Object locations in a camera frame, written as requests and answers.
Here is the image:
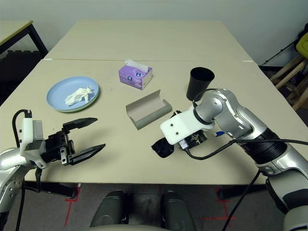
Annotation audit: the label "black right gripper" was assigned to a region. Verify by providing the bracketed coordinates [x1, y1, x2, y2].
[178, 130, 209, 152]

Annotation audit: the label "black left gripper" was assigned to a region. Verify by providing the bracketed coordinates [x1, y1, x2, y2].
[40, 117, 106, 167]

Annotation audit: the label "black sunglasses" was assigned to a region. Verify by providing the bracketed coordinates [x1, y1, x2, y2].
[151, 138, 174, 159]

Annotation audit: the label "white tissue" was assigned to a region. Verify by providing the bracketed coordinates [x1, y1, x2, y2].
[64, 84, 94, 106]

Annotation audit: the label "blue plastic plate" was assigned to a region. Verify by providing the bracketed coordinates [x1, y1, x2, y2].
[46, 76, 100, 112]

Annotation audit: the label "grey glasses case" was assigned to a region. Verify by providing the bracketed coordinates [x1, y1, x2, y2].
[125, 89, 173, 131]

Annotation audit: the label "green plastic plate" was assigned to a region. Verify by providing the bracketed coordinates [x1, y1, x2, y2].
[55, 91, 100, 113]

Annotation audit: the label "red floor tape mark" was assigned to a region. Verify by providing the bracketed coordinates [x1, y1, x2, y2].
[215, 189, 231, 203]
[64, 189, 81, 227]

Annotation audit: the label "black plastic cup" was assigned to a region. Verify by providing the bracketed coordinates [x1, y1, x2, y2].
[186, 67, 215, 102]

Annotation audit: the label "black table foot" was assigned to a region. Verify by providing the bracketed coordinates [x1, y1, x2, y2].
[218, 184, 268, 202]
[24, 181, 75, 200]

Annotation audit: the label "grey robot right leg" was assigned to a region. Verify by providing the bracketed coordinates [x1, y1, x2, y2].
[160, 190, 197, 231]

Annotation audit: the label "grey robot leg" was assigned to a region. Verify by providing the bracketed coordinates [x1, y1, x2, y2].
[160, 190, 197, 231]
[90, 190, 126, 228]

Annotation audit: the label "grey robot left leg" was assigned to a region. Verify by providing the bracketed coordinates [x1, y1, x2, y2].
[90, 190, 126, 228]

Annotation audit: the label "purple tissue box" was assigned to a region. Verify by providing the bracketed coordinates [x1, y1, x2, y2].
[118, 58, 153, 91]

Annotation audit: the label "red floor tape cross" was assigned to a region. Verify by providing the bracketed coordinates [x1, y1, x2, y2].
[201, 215, 236, 228]

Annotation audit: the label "beige robot torso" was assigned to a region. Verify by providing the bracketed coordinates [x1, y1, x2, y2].
[84, 223, 169, 231]

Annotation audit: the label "black foam floor mats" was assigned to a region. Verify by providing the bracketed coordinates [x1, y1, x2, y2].
[0, 49, 45, 97]

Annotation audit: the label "wooden stool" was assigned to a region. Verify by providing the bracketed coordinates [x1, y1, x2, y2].
[269, 54, 308, 111]

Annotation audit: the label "black stand pole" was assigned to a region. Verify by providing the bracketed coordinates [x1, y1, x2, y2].
[261, 39, 301, 65]

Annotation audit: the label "yellow-green seat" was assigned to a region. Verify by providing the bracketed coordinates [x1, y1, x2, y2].
[297, 32, 308, 55]

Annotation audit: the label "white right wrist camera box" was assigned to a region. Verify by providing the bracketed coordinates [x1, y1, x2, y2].
[160, 111, 216, 145]

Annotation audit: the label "beige side table black frame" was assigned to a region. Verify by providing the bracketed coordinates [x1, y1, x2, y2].
[0, 20, 48, 57]

